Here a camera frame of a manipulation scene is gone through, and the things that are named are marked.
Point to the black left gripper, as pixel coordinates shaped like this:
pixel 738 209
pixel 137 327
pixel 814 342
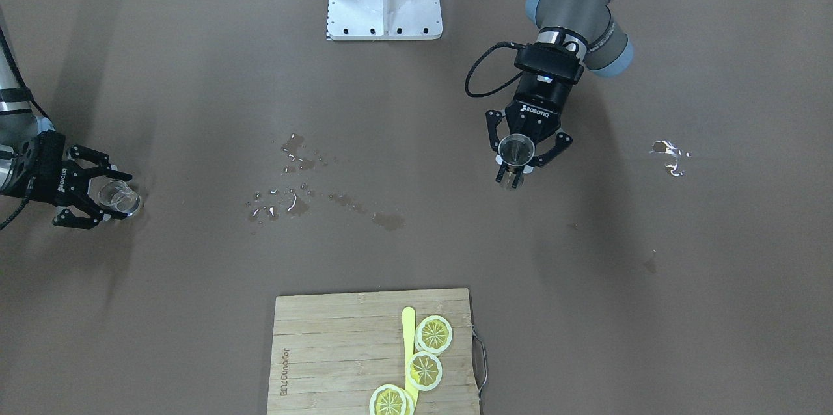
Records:
pixel 541 103

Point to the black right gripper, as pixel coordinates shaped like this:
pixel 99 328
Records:
pixel 47 174

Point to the steel double jigger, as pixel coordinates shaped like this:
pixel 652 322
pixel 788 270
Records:
pixel 514 153

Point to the clear glass beaker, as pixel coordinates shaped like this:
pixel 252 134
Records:
pixel 118 196

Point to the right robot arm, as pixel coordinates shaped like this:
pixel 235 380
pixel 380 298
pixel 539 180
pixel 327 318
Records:
pixel 21 118

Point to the yellow plastic knife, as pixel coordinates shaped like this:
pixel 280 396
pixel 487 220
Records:
pixel 408 330

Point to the lemon slice far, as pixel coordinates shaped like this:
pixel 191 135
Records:
pixel 433 335

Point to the lemon slice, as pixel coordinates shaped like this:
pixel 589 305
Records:
pixel 433 335
pixel 423 371
pixel 390 399

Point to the lemon slice middle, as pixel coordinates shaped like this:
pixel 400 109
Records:
pixel 423 371

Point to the bamboo cutting board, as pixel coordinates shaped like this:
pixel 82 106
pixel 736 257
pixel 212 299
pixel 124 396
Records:
pixel 331 351

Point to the lemon slice near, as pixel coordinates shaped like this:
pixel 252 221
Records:
pixel 390 399

